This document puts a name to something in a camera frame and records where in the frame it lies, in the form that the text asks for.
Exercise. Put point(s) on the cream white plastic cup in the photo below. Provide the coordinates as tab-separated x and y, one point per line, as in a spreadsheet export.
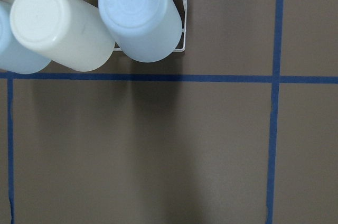
68	32

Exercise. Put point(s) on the light blue plastic cup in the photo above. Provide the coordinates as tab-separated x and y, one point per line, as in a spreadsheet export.
15	57

